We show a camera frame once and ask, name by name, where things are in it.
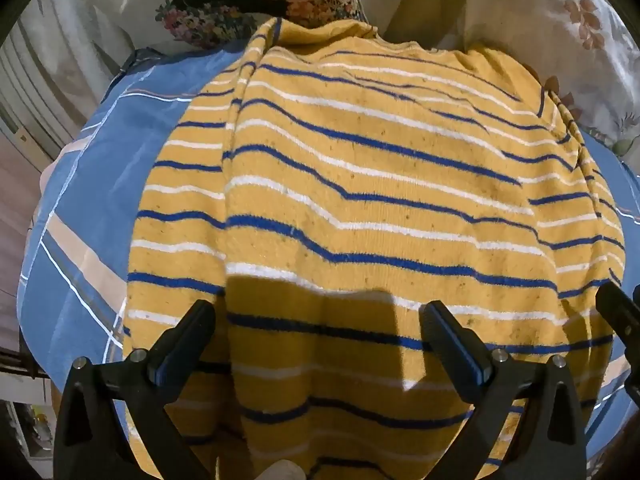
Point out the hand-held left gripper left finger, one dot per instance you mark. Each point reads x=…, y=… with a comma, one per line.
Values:
x=172, y=352

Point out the pale striped curtain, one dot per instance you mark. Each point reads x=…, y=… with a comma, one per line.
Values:
x=45, y=65

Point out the white leaf print quilt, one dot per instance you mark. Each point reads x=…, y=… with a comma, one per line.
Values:
x=565, y=35

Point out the yellow striped sweater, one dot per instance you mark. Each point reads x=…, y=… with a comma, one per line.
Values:
x=380, y=195

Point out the blue plaid bedsheet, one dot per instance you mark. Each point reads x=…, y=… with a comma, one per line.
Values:
x=115, y=170

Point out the beige cloth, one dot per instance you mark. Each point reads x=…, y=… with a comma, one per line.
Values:
x=415, y=5

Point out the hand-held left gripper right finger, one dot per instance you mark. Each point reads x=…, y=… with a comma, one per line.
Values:
x=472, y=362

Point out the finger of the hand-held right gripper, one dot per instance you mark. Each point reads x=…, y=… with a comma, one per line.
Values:
x=617, y=310

